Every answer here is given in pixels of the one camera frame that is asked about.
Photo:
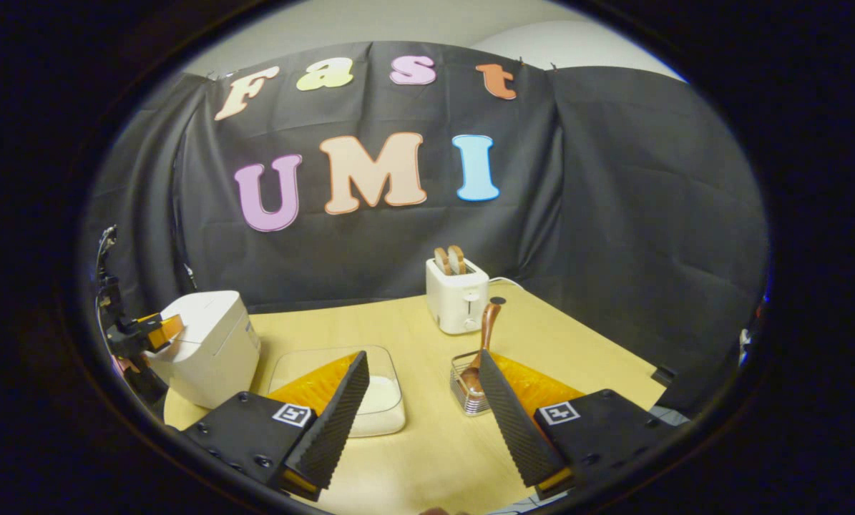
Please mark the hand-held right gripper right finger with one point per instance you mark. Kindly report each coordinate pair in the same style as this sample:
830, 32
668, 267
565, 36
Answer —
513, 429

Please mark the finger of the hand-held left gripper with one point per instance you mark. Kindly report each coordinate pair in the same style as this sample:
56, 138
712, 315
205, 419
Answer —
162, 330

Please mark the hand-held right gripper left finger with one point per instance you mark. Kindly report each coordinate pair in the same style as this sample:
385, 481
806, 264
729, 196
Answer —
334, 433

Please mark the white rice cooker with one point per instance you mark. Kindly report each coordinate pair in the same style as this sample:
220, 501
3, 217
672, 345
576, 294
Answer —
212, 350

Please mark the clear container of rice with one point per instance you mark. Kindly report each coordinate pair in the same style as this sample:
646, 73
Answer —
384, 400

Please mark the brown wooden spoon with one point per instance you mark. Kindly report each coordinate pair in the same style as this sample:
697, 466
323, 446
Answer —
490, 325

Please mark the white toaster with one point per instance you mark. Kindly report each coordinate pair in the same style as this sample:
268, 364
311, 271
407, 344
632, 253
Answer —
456, 300

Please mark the toasted bread slice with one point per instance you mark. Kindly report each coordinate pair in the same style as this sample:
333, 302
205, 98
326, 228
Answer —
458, 259
442, 261

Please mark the black backdrop cloth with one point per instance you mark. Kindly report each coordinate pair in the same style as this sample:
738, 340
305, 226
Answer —
613, 214

